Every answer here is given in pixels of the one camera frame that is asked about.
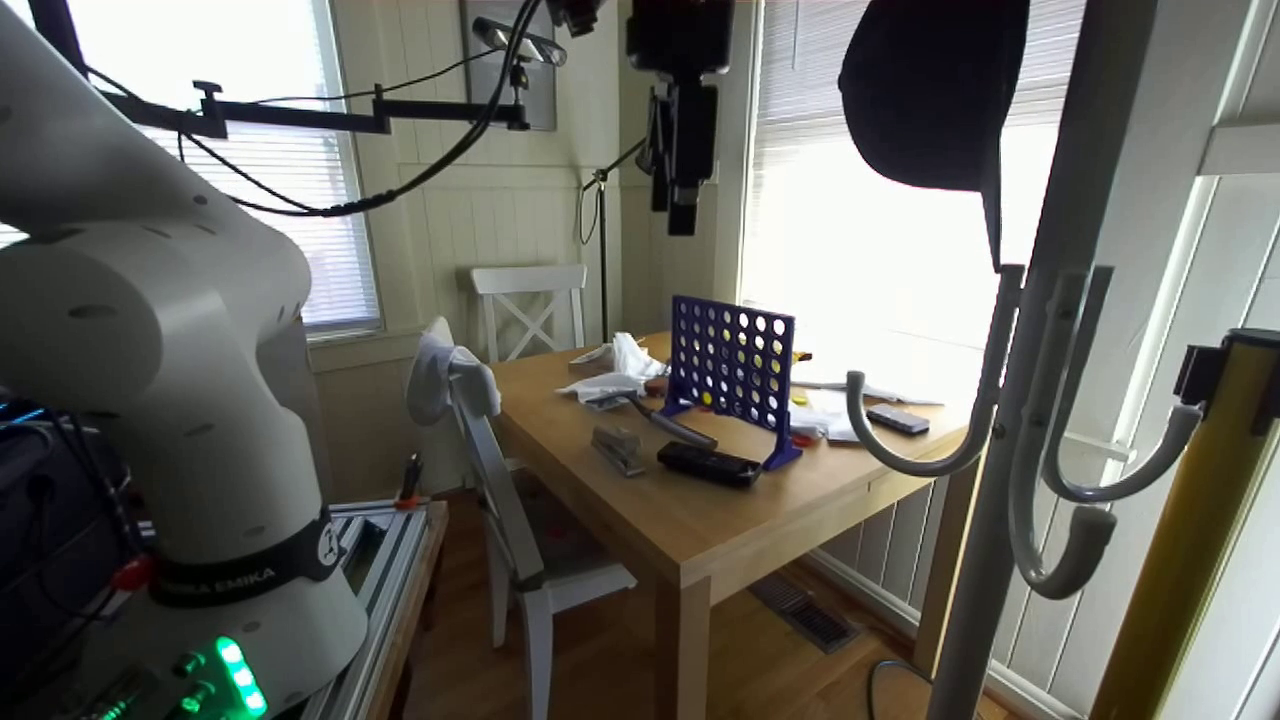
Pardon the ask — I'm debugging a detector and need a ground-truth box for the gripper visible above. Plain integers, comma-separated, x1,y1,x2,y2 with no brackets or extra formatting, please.
627,0,736,237

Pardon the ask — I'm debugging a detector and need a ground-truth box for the white cross-back chair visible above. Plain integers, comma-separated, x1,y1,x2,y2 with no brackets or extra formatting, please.
469,264,590,364

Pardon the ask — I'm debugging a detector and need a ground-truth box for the window with white blinds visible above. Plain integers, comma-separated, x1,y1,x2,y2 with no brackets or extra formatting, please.
740,0,1088,353
0,0,383,338

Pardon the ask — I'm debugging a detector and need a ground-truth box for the blue disc drop game grid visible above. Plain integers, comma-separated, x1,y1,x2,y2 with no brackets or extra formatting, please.
659,294,805,472

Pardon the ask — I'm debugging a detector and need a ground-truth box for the crumpled white cloth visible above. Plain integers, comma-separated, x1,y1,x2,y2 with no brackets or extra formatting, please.
555,331,670,407

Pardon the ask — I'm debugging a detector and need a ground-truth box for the black cap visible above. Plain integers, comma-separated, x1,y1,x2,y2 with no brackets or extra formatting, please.
838,0,1032,272

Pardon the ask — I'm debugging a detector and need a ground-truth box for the grey stapler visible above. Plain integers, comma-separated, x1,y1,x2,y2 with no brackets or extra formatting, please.
591,424,647,479

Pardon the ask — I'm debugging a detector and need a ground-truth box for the black oblong case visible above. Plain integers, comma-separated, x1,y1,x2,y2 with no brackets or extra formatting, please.
656,440,764,490

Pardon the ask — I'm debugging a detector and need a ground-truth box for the white cloth on chair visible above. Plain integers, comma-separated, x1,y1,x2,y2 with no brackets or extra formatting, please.
405,317,502,427

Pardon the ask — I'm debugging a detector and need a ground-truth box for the small black remote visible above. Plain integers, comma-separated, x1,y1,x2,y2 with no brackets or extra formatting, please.
865,403,932,437

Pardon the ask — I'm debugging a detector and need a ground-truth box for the white coat rack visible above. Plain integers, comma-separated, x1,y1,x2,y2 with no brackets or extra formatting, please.
845,0,1206,720

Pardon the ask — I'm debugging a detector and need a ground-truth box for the white chair with cushion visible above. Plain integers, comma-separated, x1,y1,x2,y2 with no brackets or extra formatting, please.
405,318,639,720

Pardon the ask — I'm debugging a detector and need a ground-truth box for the floor vent grille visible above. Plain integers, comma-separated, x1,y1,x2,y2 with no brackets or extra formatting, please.
749,571,862,655

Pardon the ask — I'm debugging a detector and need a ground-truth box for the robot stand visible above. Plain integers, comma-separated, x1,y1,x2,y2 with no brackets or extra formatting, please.
270,499,450,720

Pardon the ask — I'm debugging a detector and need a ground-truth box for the black control box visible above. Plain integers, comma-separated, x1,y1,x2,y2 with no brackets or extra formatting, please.
0,398,151,701

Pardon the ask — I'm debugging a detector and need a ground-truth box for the yellow post with black bracket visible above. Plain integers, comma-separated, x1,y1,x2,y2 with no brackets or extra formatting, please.
1088,328,1280,720

